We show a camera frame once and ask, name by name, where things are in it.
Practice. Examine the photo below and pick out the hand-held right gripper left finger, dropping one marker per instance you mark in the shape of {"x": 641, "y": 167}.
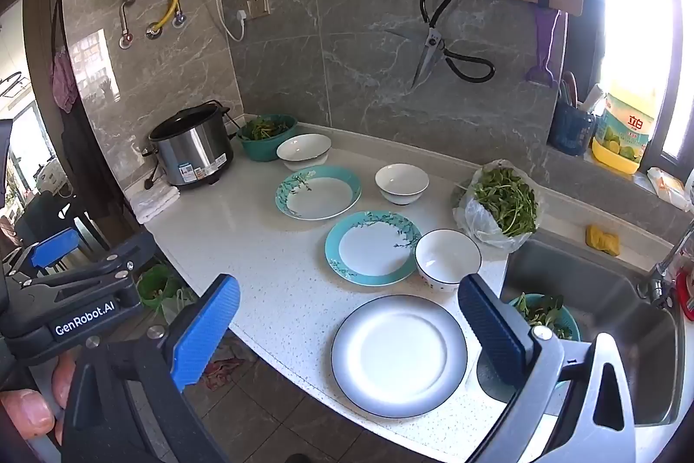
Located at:
{"x": 209, "y": 333}

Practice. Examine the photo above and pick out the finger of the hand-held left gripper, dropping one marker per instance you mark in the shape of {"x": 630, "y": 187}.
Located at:
{"x": 124, "y": 259}
{"x": 51, "y": 249}

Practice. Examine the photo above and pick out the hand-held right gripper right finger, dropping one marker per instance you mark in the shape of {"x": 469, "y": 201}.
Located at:
{"x": 493, "y": 333}

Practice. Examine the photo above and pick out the white bowl with small print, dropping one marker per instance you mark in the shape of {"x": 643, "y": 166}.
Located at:
{"x": 447, "y": 259}

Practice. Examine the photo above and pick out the white plate dark rim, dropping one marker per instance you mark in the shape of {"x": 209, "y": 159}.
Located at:
{"x": 399, "y": 354}

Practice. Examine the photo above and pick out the deep teal floral plate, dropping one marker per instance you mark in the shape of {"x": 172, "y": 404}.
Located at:
{"x": 320, "y": 194}

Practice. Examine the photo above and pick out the plain white bowl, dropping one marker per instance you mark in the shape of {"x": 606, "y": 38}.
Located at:
{"x": 401, "y": 181}

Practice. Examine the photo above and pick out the white shallow bowl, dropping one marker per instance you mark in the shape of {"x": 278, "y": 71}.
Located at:
{"x": 303, "y": 149}

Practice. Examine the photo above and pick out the person's left hand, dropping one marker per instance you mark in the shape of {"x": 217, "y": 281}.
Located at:
{"x": 27, "y": 411}

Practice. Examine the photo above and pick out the dark chair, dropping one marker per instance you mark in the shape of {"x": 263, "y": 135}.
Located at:
{"x": 49, "y": 213}

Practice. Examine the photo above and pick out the red cloth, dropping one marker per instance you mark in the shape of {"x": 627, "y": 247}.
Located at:
{"x": 225, "y": 366}

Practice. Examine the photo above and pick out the green plastic bag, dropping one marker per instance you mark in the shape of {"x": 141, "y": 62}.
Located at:
{"x": 154, "y": 286}

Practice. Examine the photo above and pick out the leafy greens in strainer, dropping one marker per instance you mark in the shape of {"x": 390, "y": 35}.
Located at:
{"x": 537, "y": 311}

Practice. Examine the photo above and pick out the folded white cloth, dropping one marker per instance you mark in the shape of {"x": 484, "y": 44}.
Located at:
{"x": 154, "y": 201}

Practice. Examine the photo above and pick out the teal strainer basket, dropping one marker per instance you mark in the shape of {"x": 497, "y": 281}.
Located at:
{"x": 569, "y": 319}

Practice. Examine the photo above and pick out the steel sink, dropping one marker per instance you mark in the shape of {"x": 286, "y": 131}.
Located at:
{"x": 591, "y": 289}

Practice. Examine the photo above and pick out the clear plastic bag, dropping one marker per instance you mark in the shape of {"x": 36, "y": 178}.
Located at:
{"x": 477, "y": 219}

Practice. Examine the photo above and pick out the steel rice cooker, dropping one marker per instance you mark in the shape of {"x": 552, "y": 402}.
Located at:
{"x": 190, "y": 154}

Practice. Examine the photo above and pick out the leafy greens in bag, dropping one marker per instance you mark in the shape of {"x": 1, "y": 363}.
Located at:
{"x": 507, "y": 200}

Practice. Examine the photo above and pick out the yellow sponge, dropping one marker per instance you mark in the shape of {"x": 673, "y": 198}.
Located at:
{"x": 602, "y": 239}

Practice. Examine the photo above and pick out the pink hanging cloth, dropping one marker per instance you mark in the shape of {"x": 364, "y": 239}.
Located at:
{"x": 64, "y": 83}

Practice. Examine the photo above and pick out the steel faucet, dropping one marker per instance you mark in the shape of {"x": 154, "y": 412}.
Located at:
{"x": 659, "y": 273}

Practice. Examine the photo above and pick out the teal plastic basin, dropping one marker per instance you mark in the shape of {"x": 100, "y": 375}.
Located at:
{"x": 265, "y": 149}

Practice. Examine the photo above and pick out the leafy greens in basin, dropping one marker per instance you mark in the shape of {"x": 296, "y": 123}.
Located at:
{"x": 265, "y": 126}

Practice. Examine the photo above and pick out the blue utensil holder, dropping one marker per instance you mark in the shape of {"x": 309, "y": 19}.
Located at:
{"x": 569, "y": 129}

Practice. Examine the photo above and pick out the white packet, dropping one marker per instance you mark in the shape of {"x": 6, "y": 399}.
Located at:
{"x": 669, "y": 186}

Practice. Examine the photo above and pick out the yellow dish soap bottle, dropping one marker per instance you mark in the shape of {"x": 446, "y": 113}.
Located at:
{"x": 623, "y": 132}

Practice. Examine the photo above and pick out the purple scraper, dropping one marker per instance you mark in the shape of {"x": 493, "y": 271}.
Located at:
{"x": 544, "y": 45}

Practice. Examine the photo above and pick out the wall socket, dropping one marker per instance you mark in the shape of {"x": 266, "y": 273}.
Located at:
{"x": 258, "y": 4}

